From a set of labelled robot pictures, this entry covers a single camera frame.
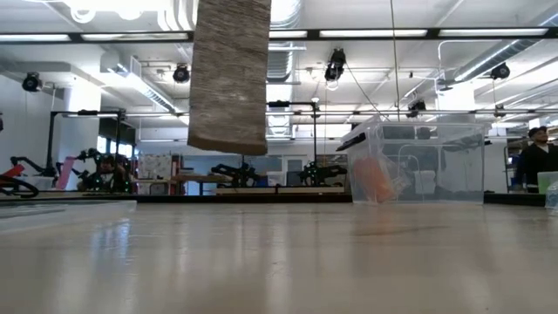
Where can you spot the green and white wipes canister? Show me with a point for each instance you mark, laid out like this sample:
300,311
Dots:
548,179

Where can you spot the clear plastic bag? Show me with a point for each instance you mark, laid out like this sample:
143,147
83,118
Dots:
553,198
399,183

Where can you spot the red flat strip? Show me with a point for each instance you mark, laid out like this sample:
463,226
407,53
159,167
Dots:
13,171

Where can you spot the white box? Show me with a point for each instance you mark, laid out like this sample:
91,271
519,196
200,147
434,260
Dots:
41,182

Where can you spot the person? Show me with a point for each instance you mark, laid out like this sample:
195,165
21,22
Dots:
106,168
538,161

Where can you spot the white patterned board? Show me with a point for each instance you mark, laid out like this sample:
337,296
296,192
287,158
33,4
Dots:
154,165

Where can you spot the black workstation frame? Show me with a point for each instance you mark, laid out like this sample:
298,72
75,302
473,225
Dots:
315,131
118,139

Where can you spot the silver spiral air duct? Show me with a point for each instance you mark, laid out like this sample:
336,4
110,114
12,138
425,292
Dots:
283,61

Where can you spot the brown cloth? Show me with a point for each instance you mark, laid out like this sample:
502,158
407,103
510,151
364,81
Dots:
229,87

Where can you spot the black background robot arm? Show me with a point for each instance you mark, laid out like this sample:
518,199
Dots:
89,154
237,174
320,174
32,165

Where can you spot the black ceiling-mounted camera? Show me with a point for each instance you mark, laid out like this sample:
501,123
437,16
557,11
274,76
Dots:
500,71
181,73
31,82
335,65
416,107

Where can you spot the wooden workbench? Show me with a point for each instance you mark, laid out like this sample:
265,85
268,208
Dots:
279,190
200,179

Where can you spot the pink flat board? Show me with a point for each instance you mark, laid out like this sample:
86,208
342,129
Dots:
65,172

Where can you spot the clear plastic bin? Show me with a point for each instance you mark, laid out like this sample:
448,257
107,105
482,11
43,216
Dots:
436,165

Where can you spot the orange elastic bandage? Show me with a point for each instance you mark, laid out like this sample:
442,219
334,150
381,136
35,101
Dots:
370,179

